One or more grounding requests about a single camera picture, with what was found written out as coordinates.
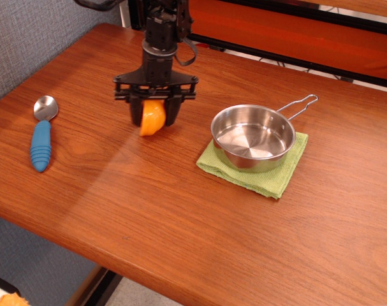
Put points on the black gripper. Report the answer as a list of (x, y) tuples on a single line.
[(155, 79)]

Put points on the orange plastic half orange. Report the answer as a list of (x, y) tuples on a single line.
[(153, 117)]

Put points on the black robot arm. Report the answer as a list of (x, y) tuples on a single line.
[(167, 27)]

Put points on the small steel saucepan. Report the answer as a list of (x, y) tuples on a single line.
[(254, 138)]

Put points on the green folded cloth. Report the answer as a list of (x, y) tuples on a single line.
[(270, 184)]

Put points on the orange toy in basket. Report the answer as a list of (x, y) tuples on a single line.
[(13, 300)]

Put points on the blue handled metal spoon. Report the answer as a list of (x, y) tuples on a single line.
[(45, 109)]

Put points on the orange panel black frame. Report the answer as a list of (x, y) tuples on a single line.
[(301, 33)]

